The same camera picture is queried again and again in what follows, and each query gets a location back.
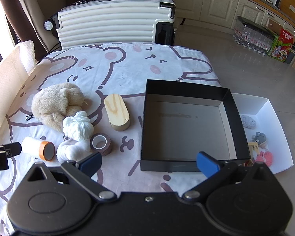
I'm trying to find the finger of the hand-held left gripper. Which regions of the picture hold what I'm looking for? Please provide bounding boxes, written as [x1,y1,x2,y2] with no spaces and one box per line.
[1,142,22,158]

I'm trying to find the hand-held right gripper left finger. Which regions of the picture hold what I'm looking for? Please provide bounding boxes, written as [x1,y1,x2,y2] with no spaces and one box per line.
[22,152,117,201]

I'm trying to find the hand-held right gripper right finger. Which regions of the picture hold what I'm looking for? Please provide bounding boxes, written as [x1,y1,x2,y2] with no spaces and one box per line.
[182,152,277,201]

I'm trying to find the brown tape roll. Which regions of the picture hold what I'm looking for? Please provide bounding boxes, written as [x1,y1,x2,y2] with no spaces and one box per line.
[90,133,113,156]

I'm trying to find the white knotted cloth bundle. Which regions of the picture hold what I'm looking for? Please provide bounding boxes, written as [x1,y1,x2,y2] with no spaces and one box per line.
[56,138,92,163]

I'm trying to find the white yarn bundle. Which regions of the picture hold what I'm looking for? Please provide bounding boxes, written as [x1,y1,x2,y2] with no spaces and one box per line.
[62,111,94,140]

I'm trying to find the black cardboard box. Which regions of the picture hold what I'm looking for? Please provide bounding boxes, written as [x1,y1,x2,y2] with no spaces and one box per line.
[140,79,251,172]

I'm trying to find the oval wooden box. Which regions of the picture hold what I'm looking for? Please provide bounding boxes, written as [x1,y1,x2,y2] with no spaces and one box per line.
[104,93,131,131]

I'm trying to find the beige plush toy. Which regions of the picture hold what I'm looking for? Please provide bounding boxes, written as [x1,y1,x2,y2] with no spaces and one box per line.
[31,83,89,132]

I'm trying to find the brown paper tag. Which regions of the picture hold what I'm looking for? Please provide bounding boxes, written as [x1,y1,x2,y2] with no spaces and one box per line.
[247,142,260,153]

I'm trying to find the pink knit item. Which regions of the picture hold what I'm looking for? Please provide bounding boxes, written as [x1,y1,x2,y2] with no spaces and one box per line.
[254,151,273,164]

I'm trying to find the grey knit item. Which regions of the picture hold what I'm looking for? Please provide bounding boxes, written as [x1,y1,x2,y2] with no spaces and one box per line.
[241,114,257,129]

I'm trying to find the white cardboard box lid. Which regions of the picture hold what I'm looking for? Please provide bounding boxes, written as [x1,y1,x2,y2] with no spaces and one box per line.
[230,93,294,175]

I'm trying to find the bear printed blanket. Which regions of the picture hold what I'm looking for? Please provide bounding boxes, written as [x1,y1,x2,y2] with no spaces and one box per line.
[0,42,223,236]

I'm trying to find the white ribbed suitcase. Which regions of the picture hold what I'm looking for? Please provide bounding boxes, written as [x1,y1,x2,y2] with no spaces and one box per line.
[44,0,176,50]

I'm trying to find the pack of water bottles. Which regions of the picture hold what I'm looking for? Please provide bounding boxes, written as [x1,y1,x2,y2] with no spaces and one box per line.
[233,16,279,56]

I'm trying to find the red green carton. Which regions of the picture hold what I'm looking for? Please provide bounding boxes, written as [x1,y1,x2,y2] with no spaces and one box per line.
[270,28,294,62]

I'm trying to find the black bin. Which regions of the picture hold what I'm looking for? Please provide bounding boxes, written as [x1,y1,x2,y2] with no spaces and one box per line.
[286,42,295,64]

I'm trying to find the dark brown curtain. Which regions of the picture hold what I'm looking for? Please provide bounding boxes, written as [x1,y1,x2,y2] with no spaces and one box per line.
[0,0,22,45]

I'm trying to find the cream kitchen cabinets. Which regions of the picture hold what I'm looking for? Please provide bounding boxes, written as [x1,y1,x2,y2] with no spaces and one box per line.
[162,0,295,47]

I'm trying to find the grey plush keychain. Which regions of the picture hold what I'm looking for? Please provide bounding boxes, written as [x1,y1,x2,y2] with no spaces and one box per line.
[251,131,268,148]

